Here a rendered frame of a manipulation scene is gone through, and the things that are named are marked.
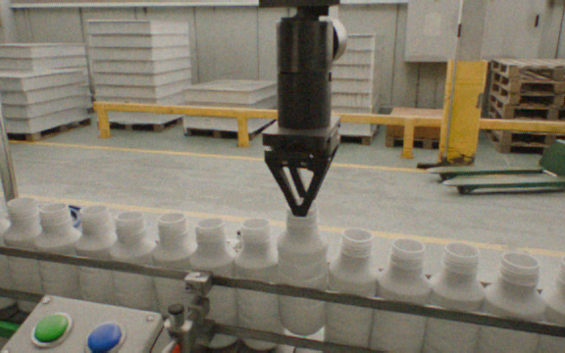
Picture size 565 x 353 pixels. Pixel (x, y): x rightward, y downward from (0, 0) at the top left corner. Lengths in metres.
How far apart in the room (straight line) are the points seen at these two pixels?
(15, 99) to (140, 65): 1.61
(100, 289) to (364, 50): 5.30
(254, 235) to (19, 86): 6.31
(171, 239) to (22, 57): 7.43
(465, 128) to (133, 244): 4.59
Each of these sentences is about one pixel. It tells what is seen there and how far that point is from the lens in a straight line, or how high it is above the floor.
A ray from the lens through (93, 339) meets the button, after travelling 0.50.
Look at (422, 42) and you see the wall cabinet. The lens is 7.17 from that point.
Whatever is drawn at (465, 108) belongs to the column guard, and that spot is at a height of 0.64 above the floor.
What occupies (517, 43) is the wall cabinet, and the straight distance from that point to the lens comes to 7.30.
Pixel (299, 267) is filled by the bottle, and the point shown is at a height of 1.14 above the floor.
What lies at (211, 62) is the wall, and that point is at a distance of 8.21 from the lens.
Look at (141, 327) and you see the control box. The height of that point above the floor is 1.12.
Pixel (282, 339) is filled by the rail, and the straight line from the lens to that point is 0.59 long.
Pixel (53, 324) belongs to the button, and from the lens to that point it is 0.53.
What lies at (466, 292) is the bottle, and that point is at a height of 1.13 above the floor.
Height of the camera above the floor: 1.40
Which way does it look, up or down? 18 degrees down
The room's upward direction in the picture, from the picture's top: straight up
